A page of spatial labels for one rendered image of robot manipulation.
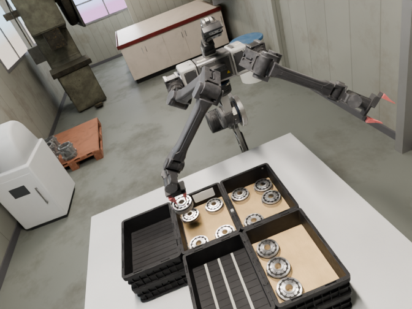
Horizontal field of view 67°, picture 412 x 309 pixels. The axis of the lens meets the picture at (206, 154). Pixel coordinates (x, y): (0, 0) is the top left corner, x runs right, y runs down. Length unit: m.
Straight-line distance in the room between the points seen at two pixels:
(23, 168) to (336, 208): 2.92
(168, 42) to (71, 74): 1.97
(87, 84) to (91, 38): 3.29
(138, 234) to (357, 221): 1.18
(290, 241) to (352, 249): 0.30
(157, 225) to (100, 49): 8.27
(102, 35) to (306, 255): 8.87
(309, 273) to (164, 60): 5.85
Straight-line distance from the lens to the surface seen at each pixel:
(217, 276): 1.53
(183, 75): 1.75
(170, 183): 1.38
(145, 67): 6.79
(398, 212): 2.79
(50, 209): 3.88
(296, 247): 1.53
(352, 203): 1.87
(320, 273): 1.46
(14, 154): 3.67
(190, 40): 6.82
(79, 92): 6.65
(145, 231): 1.88
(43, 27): 6.50
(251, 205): 1.75
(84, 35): 9.76
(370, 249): 1.69
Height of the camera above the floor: 2.06
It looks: 34 degrees down
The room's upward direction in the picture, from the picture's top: 21 degrees counter-clockwise
